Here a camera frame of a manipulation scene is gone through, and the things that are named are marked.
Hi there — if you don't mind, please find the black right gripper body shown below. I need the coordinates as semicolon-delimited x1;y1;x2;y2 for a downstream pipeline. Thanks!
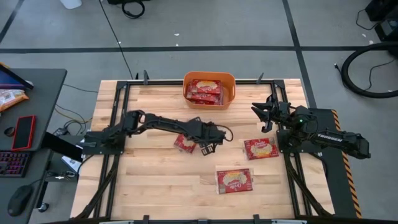
262;96;295;133

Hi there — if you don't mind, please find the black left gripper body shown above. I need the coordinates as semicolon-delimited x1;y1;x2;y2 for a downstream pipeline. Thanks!
186;117;226;146

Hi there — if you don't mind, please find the red popcorn bag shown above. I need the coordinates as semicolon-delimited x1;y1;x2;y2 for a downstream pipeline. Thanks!
189;79;223;95
243;137;280;161
215;166;254;195
185;85;223;105
194;99;223;106
174;134;198;154

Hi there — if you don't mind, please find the orange plastic basket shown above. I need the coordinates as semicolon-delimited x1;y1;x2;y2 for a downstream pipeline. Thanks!
182;71;236;110

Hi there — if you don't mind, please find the black panel with hazard stripe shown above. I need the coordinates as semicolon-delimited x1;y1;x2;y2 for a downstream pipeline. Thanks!
307;108;363;219

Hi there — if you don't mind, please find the black equipment case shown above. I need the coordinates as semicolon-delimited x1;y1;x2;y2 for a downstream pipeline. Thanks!
364;0;398;43

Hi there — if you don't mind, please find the black desk foot bar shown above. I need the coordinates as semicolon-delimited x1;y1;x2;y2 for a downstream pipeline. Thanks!
41;131;84;162

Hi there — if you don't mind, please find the black power adapter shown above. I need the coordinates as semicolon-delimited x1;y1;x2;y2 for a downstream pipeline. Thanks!
52;126;70;138

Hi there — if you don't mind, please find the black desk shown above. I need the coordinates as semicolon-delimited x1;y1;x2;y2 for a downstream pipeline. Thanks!
0;68;68;224

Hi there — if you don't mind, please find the red smartphone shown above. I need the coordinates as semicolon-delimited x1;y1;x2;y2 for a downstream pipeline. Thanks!
11;114;37;152

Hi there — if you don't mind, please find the white bucket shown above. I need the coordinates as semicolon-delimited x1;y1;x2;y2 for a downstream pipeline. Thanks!
59;0;83;10

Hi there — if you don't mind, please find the black computer mouse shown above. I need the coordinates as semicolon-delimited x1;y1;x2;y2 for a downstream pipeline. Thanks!
7;184;34;218

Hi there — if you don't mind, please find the black backlit keyboard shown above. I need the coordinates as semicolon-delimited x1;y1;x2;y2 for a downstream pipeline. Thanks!
0;151;32;179

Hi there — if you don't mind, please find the orange snack bag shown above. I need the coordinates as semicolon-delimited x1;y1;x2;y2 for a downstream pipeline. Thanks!
0;89;30;113

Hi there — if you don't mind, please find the laptop with purple screen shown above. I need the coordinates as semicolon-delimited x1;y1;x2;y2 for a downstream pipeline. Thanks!
0;62;34;91

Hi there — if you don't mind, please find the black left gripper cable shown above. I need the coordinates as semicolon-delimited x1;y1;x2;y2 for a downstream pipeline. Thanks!
216;124;234;142

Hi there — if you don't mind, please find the large black hose ring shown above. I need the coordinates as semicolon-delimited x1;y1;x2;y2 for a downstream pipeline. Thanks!
340;41;398;100

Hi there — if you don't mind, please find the black aluminium table frame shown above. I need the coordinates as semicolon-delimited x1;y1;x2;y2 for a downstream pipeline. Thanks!
74;70;335;224

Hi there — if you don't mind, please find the black floor cable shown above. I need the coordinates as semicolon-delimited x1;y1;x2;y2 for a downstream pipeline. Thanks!
98;0;134;80

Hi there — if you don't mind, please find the thin black desk cable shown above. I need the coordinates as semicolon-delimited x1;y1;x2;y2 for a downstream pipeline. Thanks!
63;83;99;94

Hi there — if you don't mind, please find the yellow cable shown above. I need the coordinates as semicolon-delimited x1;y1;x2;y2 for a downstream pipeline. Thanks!
54;104;93;126

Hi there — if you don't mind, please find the black coiled cable loop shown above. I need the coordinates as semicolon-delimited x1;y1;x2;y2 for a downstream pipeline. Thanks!
121;0;146;20

